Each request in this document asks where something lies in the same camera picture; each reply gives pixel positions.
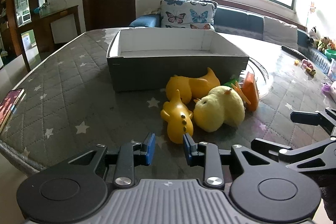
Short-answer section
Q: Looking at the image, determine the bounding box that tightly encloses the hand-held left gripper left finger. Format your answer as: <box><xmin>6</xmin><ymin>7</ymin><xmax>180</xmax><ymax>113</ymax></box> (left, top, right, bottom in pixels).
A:
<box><xmin>68</xmin><ymin>132</ymin><xmax>156</xmax><ymax>187</ymax></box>

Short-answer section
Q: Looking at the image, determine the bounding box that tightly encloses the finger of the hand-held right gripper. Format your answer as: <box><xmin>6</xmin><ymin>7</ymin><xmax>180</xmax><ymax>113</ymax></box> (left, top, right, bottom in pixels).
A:
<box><xmin>251</xmin><ymin>136</ymin><xmax>336</xmax><ymax>174</ymax></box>
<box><xmin>290</xmin><ymin>108</ymin><xmax>336</xmax><ymax>135</ymax></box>

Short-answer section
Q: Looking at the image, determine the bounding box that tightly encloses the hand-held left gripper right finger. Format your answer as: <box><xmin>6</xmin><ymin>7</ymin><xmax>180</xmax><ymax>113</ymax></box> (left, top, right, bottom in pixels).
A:
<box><xmin>183</xmin><ymin>133</ymin><xmax>271</xmax><ymax>189</ymax></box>

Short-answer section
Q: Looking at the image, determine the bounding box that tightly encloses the spotted yellow rubber toy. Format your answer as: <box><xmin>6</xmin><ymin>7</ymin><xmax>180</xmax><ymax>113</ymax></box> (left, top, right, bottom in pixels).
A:
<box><xmin>161</xmin><ymin>90</ymin><xmax>195</xmax><ymax>144</ymax></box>

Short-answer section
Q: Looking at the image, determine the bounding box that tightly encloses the yellow plush chick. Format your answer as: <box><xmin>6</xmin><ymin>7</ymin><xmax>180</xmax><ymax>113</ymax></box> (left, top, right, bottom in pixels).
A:
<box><xmin>193</xmin><ymin>82</ymin><xmax>251</xmax><ymax>132</ymax></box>

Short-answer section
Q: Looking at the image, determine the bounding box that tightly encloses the large yellow rubber toy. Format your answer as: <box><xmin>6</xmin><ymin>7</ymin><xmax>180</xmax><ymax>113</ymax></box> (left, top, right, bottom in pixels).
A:
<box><xmin>165</xmin><ymin>67</ymin><xmax>220</xmax><ymax>105</ymax></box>

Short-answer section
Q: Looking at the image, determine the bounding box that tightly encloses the grey cardboard box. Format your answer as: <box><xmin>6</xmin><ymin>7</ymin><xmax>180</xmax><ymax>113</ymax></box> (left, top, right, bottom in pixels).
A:
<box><xmin>106</xmin><ymin>29</ymin><xmax>249</xmax><ymax>92</ymax></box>

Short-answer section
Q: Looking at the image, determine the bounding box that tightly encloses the green snack packet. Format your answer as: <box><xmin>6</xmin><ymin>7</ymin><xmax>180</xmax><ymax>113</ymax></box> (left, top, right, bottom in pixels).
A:
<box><xmin>223</xmin><ymin>78</ymin><xmax>240</xmax><ymax>88</ymax></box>

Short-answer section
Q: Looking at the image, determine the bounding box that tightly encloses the grey quilted desktop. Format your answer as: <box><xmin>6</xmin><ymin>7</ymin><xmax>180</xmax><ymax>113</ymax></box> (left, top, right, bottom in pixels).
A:
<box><xmin>0</xmin><ymin>28</ymin><xmax>336</xmax><ymax>182</ymax></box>

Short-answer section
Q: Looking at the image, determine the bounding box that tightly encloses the clear plastic storage box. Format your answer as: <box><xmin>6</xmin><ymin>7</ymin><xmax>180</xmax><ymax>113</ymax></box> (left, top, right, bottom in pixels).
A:
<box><xmin>328</xmin><ymin>58</ymin><xmax>336</xmax><ymax>81</ymax></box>

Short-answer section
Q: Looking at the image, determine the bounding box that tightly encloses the glass turntable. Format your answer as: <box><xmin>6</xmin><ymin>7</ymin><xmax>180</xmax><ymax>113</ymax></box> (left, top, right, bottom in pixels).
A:
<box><xmin>244</xmin><ymin>57</ymin><xmax>271</xmax><ymax>99</ymax></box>

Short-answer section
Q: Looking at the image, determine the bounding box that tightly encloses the black remote control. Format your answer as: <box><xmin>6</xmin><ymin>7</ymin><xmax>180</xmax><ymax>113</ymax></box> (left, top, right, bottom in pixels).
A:
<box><xmin>281</xmin><ymin>45</ymin><xmax>305</xmax><ymax>59</ymax></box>

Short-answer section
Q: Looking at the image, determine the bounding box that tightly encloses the pile of stuffed toys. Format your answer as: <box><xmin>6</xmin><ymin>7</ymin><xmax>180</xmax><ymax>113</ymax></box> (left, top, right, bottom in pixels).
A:
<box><xmin>312</xmin><ymin>36</ymin><xmax>336</xmax><ymax>52</ymax></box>

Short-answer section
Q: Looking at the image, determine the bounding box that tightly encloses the white cushion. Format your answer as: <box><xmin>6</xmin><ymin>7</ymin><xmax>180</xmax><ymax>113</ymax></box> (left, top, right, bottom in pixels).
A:
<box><xmin>262</xmin><ymin>16</ymin><xmax>298</xmax><ymax>50</ymax></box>

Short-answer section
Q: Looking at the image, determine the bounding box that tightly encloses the blue sofa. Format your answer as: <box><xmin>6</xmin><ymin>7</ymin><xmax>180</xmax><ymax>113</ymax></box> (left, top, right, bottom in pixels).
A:
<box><xmin>129</xmin><ymin>5</ymin><xmax>336</xmax><ymax>75</ymax></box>

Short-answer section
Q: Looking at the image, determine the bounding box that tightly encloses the smartphone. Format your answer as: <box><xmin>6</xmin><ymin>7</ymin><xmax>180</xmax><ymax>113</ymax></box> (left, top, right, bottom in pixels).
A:
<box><xmin>0</xmin><ymin>88</ymin><xmax>25</xmax><ymax>132</ymax></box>

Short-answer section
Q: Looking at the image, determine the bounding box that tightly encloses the dark wooden sideboard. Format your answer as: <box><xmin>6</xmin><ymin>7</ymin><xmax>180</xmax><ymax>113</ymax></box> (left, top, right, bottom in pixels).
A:
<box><xmin>34</xmin><ymin>5</ymin><xmax>80</xmax><ymax>54</ymax></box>

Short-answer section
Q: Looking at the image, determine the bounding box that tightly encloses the wooden shelf unit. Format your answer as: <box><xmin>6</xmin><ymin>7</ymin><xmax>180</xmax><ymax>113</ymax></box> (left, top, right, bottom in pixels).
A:
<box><xmin>0</xmin><ymin>0</ymin><xmax>48</xmax><ymax>67</ymax></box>

